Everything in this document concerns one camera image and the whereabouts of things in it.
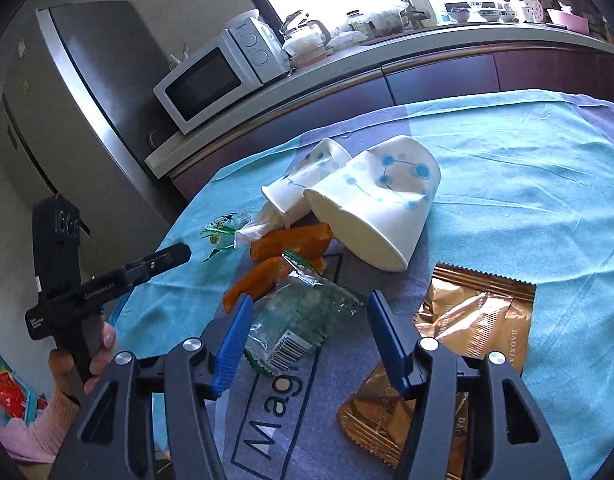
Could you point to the red snack packet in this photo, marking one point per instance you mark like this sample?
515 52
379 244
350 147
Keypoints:
9 390

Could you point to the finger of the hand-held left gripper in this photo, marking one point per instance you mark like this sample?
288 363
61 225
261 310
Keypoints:
157 262

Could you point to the trash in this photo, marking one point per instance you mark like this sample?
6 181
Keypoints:
487 320

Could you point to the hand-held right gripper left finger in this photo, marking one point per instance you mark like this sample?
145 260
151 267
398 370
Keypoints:
234 345

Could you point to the stainless steel refrigerator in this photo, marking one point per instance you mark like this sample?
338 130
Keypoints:
102 70

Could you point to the pink container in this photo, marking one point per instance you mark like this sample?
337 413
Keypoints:
567 20

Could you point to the white soap bottle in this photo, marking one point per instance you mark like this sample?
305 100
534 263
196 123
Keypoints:
421 5

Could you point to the clear green printed wrapper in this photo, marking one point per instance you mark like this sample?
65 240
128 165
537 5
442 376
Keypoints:
219 232

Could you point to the orange snack wrapper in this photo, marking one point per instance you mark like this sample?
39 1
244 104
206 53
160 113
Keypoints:
257 277

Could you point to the white microwave oven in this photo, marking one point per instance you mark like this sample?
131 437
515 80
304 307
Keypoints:
202 80

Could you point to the person's left hand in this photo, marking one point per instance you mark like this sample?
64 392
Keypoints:
104 347

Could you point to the glass kettle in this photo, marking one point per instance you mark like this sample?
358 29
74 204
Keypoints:
302 40

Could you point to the gold foil wrapper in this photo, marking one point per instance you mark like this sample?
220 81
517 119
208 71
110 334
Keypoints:
372 425

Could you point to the white kitchen countertop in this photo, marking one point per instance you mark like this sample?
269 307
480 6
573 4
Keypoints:
347 57

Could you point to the white tissue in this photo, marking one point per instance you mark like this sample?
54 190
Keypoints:
259 227

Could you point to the clear barcode plastic wrapper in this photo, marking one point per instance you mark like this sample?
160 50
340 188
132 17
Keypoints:
292 320

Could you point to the teal grey printed cloth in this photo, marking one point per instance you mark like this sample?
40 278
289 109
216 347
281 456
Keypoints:
512 170

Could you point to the dark kitchen base cabinet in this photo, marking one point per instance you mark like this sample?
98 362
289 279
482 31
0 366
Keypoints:
437 77

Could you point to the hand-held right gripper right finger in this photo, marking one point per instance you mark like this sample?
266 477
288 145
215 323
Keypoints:
389 345

